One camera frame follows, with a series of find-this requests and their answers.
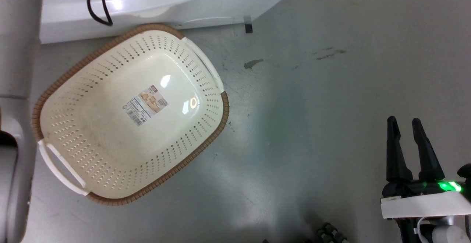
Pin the black washing machine foot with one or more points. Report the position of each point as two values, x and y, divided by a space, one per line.
248 27

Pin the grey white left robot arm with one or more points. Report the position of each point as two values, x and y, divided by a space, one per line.
16 51

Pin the cream laundry basket brown rim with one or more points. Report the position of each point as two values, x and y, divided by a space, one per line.
110 151

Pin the printed paper label sticker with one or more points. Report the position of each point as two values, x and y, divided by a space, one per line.
145 105

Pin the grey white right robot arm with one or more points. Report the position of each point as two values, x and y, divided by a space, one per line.
441 232

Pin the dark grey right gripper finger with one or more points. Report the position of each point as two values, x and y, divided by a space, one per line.
395 154
427 154

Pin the white washing machine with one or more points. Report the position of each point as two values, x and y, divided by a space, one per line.
154 3

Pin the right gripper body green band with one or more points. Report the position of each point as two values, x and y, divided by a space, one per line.
423 200

